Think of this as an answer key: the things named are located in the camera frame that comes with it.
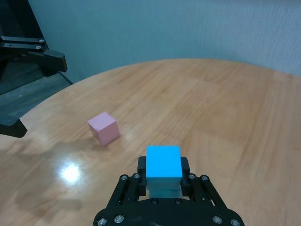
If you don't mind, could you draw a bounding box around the pink cube block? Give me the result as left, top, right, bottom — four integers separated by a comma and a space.
87, 112, 121, 146

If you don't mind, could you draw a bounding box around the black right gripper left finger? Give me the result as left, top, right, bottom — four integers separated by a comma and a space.
107, 156, 147, 208

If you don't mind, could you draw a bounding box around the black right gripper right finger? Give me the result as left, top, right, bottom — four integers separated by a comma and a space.
180, 157, 228, 209

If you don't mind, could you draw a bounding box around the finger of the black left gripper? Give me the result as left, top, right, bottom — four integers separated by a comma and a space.
0, 36, 68, 77
0, 115, 28, 138

